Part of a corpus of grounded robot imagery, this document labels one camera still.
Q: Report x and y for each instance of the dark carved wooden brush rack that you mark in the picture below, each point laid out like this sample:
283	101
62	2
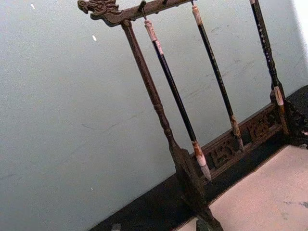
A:
142	72

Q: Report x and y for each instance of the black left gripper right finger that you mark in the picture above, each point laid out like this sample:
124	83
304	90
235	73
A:
202	226

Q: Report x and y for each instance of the pale felt writing mat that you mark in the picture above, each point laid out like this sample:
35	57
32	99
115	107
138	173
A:
264	192

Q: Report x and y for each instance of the black table cloth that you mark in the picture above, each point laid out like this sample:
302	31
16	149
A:
149	209

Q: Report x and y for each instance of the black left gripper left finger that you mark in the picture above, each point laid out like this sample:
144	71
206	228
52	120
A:
116	227

